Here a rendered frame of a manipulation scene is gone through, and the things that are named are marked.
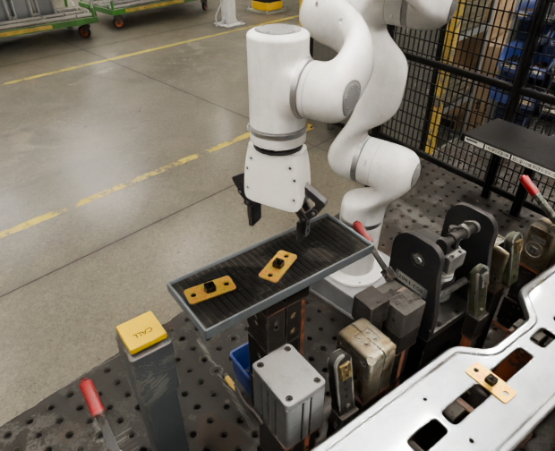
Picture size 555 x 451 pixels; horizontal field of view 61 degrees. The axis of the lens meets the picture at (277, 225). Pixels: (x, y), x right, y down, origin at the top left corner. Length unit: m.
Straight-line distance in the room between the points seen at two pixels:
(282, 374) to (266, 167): 0.32
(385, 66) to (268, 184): 0.45
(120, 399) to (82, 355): 1.11
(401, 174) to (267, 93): 0.58
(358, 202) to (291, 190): 0.56
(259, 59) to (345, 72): 0.11
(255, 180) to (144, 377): 0.35
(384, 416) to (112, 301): 1.92
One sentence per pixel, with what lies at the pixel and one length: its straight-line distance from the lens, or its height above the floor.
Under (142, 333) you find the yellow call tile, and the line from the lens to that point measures 0.78.
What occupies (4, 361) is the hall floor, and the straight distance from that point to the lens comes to 2.51.
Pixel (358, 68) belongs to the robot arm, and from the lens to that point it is 0.65.
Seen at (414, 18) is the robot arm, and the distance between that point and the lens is 1.02.
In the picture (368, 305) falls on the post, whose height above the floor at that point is 1.10.
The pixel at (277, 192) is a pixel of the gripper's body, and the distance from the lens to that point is 0.73.
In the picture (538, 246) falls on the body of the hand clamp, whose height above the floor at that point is 1.00.
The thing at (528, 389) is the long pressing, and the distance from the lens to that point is 0.99.
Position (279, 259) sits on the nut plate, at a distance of 0.86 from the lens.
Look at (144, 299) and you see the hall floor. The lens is 2.55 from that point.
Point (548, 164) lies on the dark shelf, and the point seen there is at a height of 1.03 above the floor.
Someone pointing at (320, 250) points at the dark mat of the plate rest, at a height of 1.16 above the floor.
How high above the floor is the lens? 1.72
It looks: 36 degrees down
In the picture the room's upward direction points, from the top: straight up
